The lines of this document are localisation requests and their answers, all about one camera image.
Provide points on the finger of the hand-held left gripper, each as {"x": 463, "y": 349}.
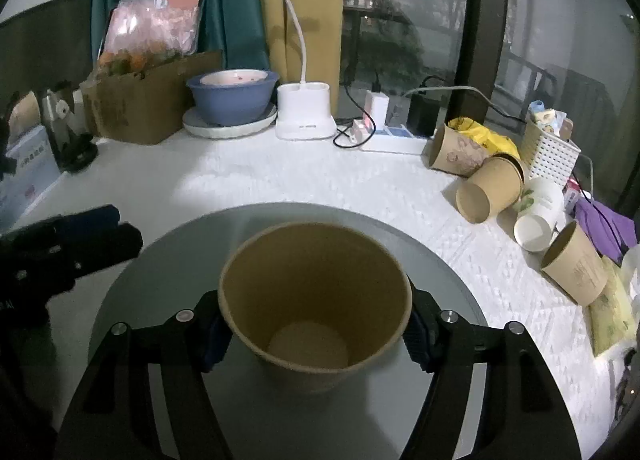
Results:
{"x": 97, "y": 218}
{"x": 117, "y": 245}

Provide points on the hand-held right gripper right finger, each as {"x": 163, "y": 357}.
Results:
{"x": 418, "y": 340}

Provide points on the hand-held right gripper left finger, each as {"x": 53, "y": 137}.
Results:
{"x": 214, "y": 347}

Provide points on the plain brown paper cup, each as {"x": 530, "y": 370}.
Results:
{"x": 310, "y": 285}
{"x": 577, "y": 265}
{"x": 492, "y": 183}

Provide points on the white paper cup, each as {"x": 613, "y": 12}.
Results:
{"x": 542, "y": 200}

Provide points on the printed brown paper cup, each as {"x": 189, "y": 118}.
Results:
{"x": 457, "y": 153}

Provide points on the round grey tray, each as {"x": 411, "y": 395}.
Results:
{"x": 165, "y": 260}

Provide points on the black phone stand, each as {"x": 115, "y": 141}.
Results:
{"x": 75, "y": 148}

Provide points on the white paper box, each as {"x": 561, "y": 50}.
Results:
{"x": 27, "y": 165}

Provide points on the cardboard box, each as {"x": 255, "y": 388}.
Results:
{"x": 150, "y": 100}

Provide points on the blue bowl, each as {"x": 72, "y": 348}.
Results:
{"x": 230, "y": 103}

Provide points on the white plate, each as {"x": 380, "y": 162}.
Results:
{"x": 260, "y": 124}

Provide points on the pink bowl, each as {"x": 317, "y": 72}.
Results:
{"x": 232, "y": 78}

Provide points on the clear plastic bag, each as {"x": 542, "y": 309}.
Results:
{"x": 145, "y": 28}

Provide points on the yellow green packet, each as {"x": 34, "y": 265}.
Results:
{"x": 612, "y": 310}

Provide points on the white power strip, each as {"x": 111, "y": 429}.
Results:
{"x": 395, "y": 139}

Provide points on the yellow plastic bag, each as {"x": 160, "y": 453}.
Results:
{"x": 492, "y": 140}

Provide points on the purple cloth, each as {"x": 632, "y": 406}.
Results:
{"x": 605, "y": 227}

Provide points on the white perforated basket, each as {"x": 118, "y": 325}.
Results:
{"x": 550, "y": 158}

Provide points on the black power adapter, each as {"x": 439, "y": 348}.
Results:
{"x": 422, "y": 113}

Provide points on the white desk lamp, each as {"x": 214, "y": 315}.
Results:
{"x": 305, "y": 113}

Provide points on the pink screen tablet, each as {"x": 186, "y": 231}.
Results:
{"x": 189, "y": 1}

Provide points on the white charger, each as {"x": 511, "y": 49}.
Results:
{"x": 376, "y": 108}

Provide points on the teal curtain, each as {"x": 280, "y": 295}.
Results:
{"x": 235, "y": 15}

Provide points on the yellow curtain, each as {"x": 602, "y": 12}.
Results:
{"x": 277, "y": 30}

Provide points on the dark window frame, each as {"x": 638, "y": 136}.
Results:
{"x": 480, "y": 15}

